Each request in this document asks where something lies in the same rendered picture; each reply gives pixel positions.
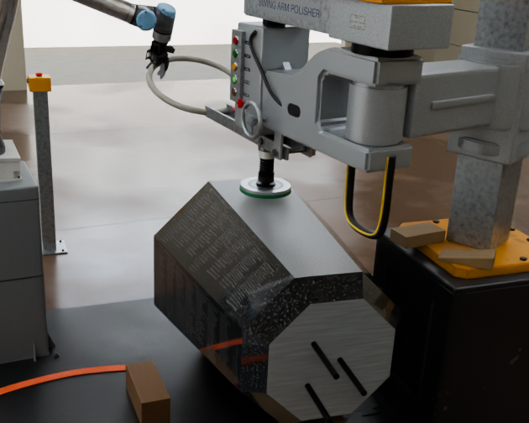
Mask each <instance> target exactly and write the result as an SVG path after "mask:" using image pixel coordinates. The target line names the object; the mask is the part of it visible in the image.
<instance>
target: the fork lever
mask: <svg viewBox="0 0 529 423"><path fill-rule="evenodd" d="M227 108H228V113H226V114H223V113H221V112H219V111H217V110H215V109H213V108H212V107H209V106H205V109H206V110H207V115H205V116H206V117H207V118H210V119H211V120H213V121H214V122H216V123H219V124H221V125H223V126H224V127H225V128H228V129H230V130H231V131H233V132H235V133H237V134H239V135H240V136H242V137H244V138H246V139H247V140H249V141H251V142H253V143H255V144H257V145H258V146H260V147H262V148H264V149H266V150H268V151H270V152H271V153H272V155H273V156H274V157H276V156H278V151H277V149H274V140H273V139H271V138H269V137H267V136H265V135H262V136H259V137H258V138H257V139H255V140H252V139H249V138H247V137H246V135H245V134H244V131H243V129H242V128H241V127H239V126H237V125H235V122H234V120H235V113H234V112H233V106H232V105H230V104H227ZM286 146H288V147H290V148H288V147H286ZM286 146H285V145H283V153H282V159H284V160H289V154H294V153H302V154H304V155H306V156H307V157H309V158H311V157H312V148H309V147H307V146H306V145H304V144H300V143H298V142H297V141H295V140H293V139H290V138H287V137H286Z"/></svg>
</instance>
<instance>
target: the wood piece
mask: <svg viewBox="0 0 529 423"><path fill-rule="evenodd" d="M445 234H446V230H444V229H442V228H440V227H439V226H437V225H435V224H433V223H431V222H425V223H420V224H415V225H410V226H404V227H395V228H391V230H390V240H391V241H392V242H394V243H396V244H398V245H400V246H401V247H403V248H404V249H406V248H414V247H419V246H423V245H428V244H433V243H441V242H444V240H445Z"/></svg>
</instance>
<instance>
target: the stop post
mask: <svg viewBox="0 0 529 423"><path fill-rule="evenodd" d="M28 78H29V84H28V85H29V91H30V92H33V103H34V128H35V142H36V155H37V169H38V182H39V208H40V221H41V234H42V253H43V256H44V255H52V254H62V253H67V249H66V245H65V240H56V236H55V207H54V192H53V177H52V162H51V147H50V117H49V103H48V91H51V79H50V75H49V74H43V75H42V76H37V75H28Z"/></svg>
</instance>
